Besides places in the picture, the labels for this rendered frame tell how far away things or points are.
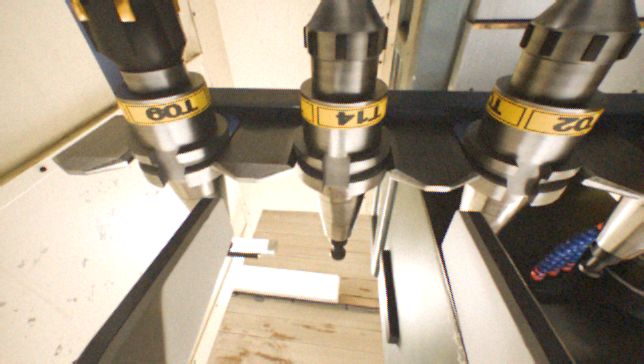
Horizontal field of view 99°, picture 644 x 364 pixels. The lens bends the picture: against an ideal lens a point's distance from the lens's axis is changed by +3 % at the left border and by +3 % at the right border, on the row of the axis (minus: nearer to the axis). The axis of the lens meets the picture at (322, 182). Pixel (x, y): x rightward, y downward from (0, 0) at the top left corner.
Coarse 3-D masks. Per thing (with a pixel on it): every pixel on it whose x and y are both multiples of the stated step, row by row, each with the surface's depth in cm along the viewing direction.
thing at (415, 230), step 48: (432, 192) 67; (576, 192) 66; (432, 240) 57; (528, 240) 55; (384, 288) 96; (432, 288) 55; (384, 336) 110; (432, 336) 54; (576, 336) 42; (624, 336) 42
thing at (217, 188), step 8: (224, 176) 21; (168, 184) 19; (176, 184) 19; (184, 184) 19; (200, 184) 19; (208, 184) 20; (216, 184) 20; (224, 184) 21; (176, 192) 20; (184, 192) 19; (192, 192) 19; (200, 192) 20; (208, 192) 20; (216, 192) 21; (224, 192) 22; (184, 200) 20; (192, 200) 20; (224, 200) 22; (192, 208) 21
